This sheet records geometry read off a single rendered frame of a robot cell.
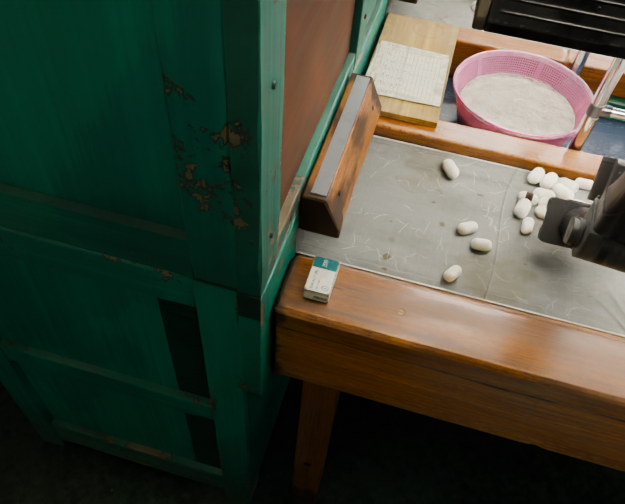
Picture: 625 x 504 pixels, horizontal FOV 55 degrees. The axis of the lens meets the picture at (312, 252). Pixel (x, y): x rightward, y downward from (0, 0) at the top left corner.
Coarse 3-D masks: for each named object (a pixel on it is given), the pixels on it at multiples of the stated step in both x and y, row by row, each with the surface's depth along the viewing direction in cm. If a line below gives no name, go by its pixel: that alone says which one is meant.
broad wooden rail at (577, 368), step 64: (320, 320) 79; (384, 320) 80; (448, 320) 80; (512, 320) 81; (320, 384) 92; (384, 384) 87; (448, 384) 82; (512, 384) 78; (576, 384) 75; (576, 448) 86
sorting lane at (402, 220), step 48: (384, 144) 106; (384, 192) 98; (432, 192) 99; (480, 192) 100; (576, 192) 101; (336, 240) 91; (384, 240) 92; (432, 240) 92; (528, 240) 94; (432, 288) 87; (480, 288) 87; (528, 288) 88; (576, 288) 88; (624, 288) 89; (624, 336) 83
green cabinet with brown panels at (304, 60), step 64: (0, 0) 51; (64, 0) 49; (128, 0) 48; (192, 0) 44; (256, 0) 43; (320, 0) 68; (0, 64) 57; (64, 64) 55; (128, 64) 52; (192, 64) 49; (256, 64) 47; (320, 64) 78; (0, 128) 64; (64, 128) 61; (128, 128) 58; (192, 128) 54; (256, 128) 52; (320, 128) 87; (0, 192) 70; (64, 192) 69; (128, 192) 66; (192, 192) 61; (256, 192) 58; (128, 256) 73; (192, 256) 69; (256, 256) 65
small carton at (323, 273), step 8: (312, 264) 82; (320, 264) 82; (328, 264) 82; (336, 264) 83; (312, 272) 81; (320, 272) 81; (328, 272) 82; (336, 272) 82; (312, 280) 81; (320, 280) 81; (328, 280) 81; (304, 288) 80; (312, 288) 80; (320, 288) 80; (328, 288) 80; (304, 296) 81; (312, 296) 80; (320, 296) 80; (328, 296) 79
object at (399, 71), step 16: (384, 48) 118; (400, 48) 118; (416, 48) 118; (384, 64) 114; (400, 64) 115; (416, 64) 115; (432, 64) 115; (384, 80) 111; (400, 80) 111; (416, 80) 112; (432, 80) 112; (400, 96) 108; (416, 96) 109; (432, 96) 109
